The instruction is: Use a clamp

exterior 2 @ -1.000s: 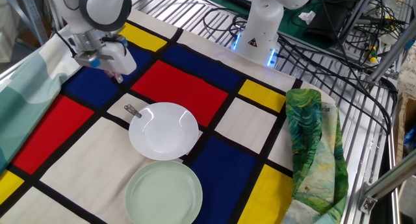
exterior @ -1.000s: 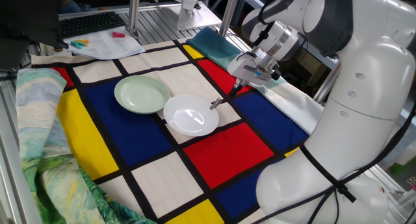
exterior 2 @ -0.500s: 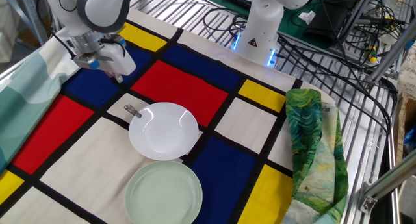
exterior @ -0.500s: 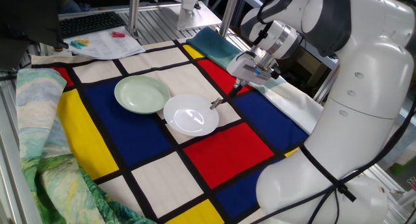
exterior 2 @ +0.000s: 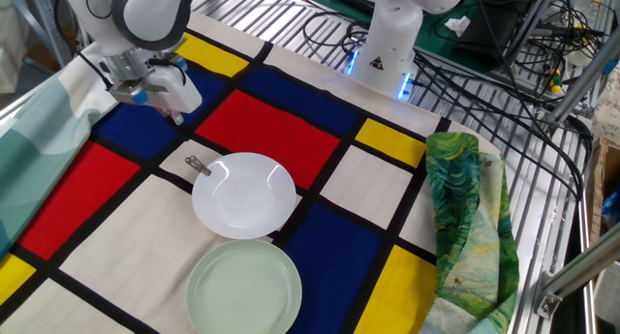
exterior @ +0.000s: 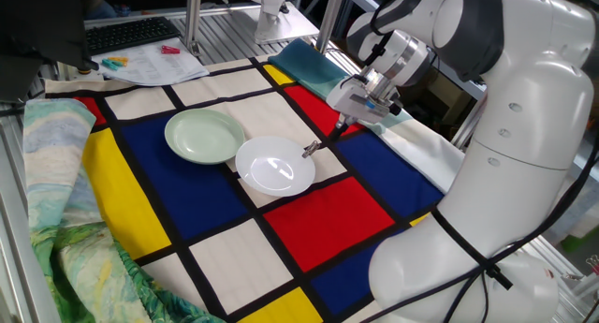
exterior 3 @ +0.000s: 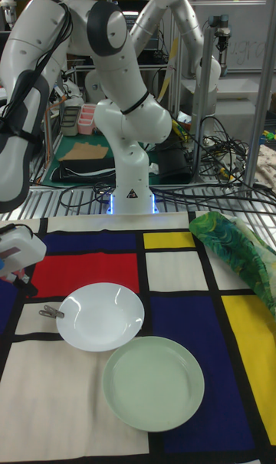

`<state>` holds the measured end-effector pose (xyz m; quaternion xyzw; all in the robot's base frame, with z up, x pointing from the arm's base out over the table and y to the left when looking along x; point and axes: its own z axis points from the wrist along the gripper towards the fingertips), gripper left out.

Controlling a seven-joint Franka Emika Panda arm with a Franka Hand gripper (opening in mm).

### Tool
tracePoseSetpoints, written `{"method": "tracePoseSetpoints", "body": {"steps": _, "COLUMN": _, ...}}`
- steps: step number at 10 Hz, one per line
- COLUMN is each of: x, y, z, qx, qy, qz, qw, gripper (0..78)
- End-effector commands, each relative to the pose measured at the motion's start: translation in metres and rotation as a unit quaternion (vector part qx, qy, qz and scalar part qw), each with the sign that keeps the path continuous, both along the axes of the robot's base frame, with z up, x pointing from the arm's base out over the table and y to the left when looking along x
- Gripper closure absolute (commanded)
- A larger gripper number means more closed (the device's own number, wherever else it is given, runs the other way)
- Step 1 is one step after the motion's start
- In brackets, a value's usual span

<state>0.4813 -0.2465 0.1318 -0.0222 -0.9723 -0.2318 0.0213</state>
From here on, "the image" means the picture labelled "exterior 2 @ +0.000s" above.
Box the tangled black cables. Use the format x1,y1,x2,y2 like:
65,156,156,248
297,0,606,202

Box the aluminium frame beam with bracket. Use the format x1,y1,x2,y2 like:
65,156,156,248
532,231,620,321

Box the dark green mat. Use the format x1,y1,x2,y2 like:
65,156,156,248
302,0,510,75

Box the silver metal clamp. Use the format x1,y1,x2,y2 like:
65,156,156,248
184,154,213,177

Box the white plate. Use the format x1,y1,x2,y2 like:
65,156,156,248
191,152,297,241

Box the grey perforated shelf upright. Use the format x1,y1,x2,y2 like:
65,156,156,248
0,0,75,70

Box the pale teal white cloth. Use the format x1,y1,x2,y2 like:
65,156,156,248
0,41,120,260

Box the crumpled white tissue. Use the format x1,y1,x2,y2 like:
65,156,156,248
444,15,472,38

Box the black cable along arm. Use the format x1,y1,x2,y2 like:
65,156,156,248
77,0,188,91

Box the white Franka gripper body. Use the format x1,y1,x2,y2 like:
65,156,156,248
98,56,203,115

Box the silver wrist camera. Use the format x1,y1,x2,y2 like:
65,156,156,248
108,79,169,107

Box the black bag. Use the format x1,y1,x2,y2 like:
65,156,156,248
454,0,532,68

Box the green painted pattern cloth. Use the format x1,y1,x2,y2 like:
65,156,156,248
418,132,521,334

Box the cardboard box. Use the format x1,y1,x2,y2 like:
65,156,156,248
587,136,620,241

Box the colour block tablecloth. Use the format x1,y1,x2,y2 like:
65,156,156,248
0,12,503,334

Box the aluminium frame post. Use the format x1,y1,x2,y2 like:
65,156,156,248
546,33,620,126

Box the pale green plate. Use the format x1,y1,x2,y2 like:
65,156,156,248
185,238,303,334

